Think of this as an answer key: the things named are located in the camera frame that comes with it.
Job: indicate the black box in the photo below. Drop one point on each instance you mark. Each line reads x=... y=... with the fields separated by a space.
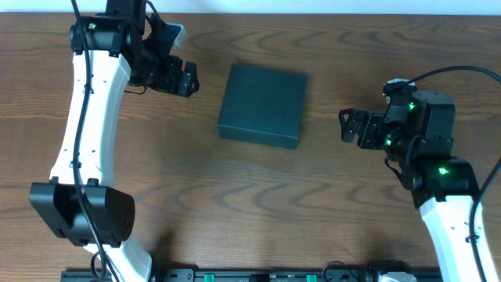
x=262 y=105

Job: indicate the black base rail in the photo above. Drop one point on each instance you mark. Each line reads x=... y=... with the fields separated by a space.
x=190 y=275

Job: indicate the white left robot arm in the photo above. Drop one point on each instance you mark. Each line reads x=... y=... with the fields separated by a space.
x=125 y=49

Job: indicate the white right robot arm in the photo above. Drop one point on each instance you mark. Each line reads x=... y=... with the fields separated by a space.
x=416 y=132

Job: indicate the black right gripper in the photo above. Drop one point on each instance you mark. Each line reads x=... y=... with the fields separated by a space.
x=365 y=129

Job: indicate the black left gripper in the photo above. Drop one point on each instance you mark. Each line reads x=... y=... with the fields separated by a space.
x=164 y=83

